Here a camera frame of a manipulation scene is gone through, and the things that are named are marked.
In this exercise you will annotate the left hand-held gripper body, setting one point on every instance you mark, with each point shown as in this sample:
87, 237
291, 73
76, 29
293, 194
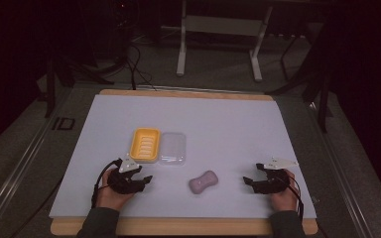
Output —
125, 183

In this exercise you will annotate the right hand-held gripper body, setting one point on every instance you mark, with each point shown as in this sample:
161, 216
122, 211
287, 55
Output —
273, 184

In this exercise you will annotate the person's right hand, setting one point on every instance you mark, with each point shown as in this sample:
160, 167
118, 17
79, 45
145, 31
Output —
286, 200

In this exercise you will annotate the person's left hand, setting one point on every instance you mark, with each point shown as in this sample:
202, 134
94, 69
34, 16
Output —
109, 197

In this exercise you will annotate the yellow soap dish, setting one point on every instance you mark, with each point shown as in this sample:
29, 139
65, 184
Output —
145, 144

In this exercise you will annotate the clear plastic container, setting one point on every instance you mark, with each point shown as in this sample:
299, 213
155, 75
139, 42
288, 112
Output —
172, 148

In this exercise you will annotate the pink soap bar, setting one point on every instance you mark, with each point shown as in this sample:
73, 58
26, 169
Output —
203, 181

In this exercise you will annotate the white table mat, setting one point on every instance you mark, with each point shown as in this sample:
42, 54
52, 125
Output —
211, 125

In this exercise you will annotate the black metal stand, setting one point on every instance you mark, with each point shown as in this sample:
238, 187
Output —
322, 95
50, 89

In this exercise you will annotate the black floor bracket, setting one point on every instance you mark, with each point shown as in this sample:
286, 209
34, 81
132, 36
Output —
63, 123

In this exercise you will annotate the white metal desk frame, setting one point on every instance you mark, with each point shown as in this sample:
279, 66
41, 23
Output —
220, 24

